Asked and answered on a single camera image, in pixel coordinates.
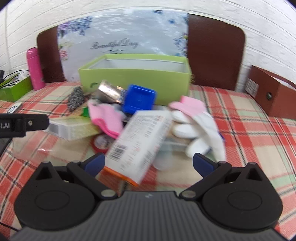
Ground floral plastic bag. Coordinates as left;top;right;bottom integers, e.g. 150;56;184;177
57;10;189;82

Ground pink cloth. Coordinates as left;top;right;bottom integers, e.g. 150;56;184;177
88;103;124;139

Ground green tissue box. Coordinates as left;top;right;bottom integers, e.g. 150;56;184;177
0;72;33;102

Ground pale green carton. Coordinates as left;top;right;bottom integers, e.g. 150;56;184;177
47;115;102;141

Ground blue plastic box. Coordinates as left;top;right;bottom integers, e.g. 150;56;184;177
122;84;156;115

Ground plaid tablecloth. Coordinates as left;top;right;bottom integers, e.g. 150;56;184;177
0;81;296;241

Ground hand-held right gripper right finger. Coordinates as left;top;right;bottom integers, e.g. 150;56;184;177
179;152;265;201

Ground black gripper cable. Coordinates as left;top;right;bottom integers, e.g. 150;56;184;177
0;222;19;232

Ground red tape roll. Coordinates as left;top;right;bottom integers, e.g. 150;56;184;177
92;134;113;154

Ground steel wool scourer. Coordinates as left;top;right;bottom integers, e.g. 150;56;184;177
68;86;85;111

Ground silver foil packet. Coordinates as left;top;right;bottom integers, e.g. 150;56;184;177
97;80;127;104

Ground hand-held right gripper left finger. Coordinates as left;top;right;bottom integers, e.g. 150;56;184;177
30;152;119;201

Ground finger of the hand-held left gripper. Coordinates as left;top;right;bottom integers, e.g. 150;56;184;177
10;114;50;138

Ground black cables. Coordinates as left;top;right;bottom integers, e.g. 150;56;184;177
0;69;30;90

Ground brown chair back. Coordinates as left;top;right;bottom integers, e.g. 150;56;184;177
37;13;246;92

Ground white glove with pink cuff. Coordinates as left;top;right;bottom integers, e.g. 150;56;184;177
169;96;226;163

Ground white and orange carton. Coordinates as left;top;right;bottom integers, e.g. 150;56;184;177
103;110;173;187

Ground green storage box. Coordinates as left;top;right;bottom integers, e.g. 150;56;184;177
78;54;193;106

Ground pink bottle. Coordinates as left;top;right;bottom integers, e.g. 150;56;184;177
26;47;46;91

